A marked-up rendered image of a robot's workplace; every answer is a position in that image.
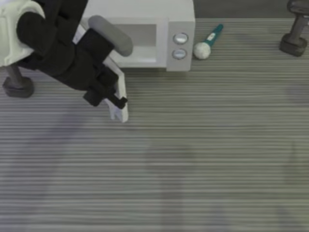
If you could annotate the grey stand foot left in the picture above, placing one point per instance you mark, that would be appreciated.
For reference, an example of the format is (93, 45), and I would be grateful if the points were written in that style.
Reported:
(18, 84)

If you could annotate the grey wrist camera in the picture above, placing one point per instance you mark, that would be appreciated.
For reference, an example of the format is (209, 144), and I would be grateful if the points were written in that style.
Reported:
(113, 33)

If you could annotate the teal toy microphone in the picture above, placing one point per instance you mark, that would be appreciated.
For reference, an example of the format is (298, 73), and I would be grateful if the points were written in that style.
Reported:
(205, 46)

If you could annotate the white toy microwave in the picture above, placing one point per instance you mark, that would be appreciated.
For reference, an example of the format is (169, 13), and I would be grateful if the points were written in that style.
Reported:
(144, 9)

